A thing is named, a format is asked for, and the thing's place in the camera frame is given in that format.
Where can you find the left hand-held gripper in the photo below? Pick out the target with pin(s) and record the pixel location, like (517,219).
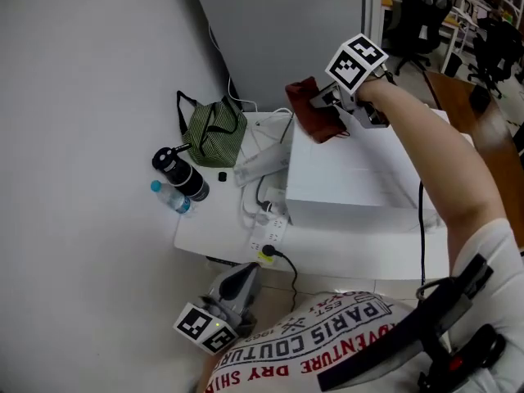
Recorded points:
(204,329)

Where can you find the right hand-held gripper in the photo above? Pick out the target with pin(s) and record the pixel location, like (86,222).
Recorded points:
(353,64)

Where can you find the dark red cloth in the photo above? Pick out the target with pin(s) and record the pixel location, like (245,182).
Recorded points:
(313,119)

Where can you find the white microwave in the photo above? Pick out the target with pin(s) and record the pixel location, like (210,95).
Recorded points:
(352,178)

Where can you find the person's right forearm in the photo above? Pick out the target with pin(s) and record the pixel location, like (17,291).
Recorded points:
(442,158)

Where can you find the white power strip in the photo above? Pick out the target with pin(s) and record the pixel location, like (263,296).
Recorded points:
(270,232)

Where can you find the grey partition panel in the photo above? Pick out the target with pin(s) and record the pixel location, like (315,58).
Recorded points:
(282,35)

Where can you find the white flat box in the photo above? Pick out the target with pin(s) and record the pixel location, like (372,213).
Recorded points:
(262,162)

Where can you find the white plug adapter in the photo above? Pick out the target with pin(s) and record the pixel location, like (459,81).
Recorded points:
(275,197)

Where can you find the person's white printed shirt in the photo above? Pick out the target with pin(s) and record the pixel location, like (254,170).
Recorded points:
(327,334)

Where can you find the clear blue-capped water bottle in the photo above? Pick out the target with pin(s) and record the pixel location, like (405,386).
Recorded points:
(174,197)

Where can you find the small black cap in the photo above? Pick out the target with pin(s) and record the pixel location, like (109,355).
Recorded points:
(222,177)

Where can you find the green striped lunch bag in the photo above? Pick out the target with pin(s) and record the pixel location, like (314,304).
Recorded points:
(215,139)

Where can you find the black insulated flask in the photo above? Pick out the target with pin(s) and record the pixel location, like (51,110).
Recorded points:
(186,174)

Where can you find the black office chair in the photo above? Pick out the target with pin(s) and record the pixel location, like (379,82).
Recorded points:
(497,51)
(421,19)

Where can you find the black waste bin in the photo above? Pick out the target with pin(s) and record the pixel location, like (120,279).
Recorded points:
(453,64)

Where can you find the brown wooden desk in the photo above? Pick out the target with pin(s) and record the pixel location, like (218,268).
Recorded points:
(491,137)

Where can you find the black chest harness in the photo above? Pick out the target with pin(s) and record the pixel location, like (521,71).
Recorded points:
(446,326)

